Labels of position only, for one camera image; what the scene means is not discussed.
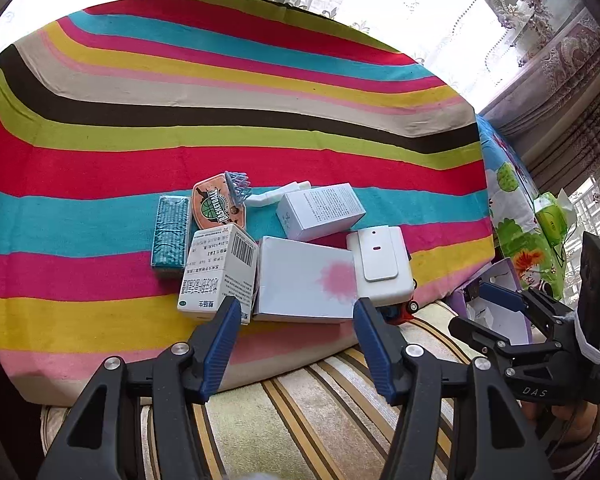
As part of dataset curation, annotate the teal patterned box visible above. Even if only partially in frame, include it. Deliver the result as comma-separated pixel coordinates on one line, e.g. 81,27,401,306
151,194,190,267

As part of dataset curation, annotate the white plastic piece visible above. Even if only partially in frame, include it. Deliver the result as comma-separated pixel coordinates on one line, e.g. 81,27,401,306
244,181,312,210

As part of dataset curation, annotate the white barcode medicine box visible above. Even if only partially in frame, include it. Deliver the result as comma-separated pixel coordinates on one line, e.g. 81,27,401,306
177,223,260,322

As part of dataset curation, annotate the white box with pink stain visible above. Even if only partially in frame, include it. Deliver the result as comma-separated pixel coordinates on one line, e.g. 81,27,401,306
252,235,360,325

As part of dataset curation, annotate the person's right hand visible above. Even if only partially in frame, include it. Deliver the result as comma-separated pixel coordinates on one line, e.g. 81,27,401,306
521,401,600,457

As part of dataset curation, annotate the purple cardboard box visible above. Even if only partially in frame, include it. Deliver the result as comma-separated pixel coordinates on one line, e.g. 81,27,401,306
451,257,537,347

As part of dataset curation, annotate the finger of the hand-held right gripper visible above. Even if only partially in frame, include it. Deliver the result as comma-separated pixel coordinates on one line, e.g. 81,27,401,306
447,315,531,362
479,281,577,324

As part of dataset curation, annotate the beige patterned drape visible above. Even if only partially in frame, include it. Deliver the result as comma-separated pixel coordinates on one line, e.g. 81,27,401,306
480,0,600,197

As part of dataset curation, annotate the pale box with fine text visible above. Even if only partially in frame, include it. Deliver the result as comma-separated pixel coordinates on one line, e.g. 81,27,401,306
275,183,367,242

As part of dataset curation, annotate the beige striped velvet cushion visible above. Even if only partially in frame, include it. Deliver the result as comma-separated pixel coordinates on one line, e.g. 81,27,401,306
40,300,531,480

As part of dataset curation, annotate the green tissue pack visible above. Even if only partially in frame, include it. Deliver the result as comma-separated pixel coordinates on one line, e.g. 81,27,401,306
532,191,579,249

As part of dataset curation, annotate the white plastic case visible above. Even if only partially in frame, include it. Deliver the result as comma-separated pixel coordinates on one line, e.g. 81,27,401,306
346,226,415,307

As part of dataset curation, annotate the blue floral bedsheet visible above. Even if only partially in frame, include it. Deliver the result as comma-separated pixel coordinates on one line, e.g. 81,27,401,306
475,114,567,307

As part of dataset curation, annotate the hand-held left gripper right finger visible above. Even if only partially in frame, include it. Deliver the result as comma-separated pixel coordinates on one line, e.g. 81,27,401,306
352,296,557,480

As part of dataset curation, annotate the red and blue toy car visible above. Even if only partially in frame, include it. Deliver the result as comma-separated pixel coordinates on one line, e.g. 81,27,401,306
379,287,424,327

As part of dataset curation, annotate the rainbow striped blanket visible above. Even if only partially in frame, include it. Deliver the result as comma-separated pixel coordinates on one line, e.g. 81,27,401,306
0,0,497,404

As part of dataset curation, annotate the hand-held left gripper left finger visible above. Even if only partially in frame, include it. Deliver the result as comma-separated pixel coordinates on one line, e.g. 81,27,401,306
36,295,243,480

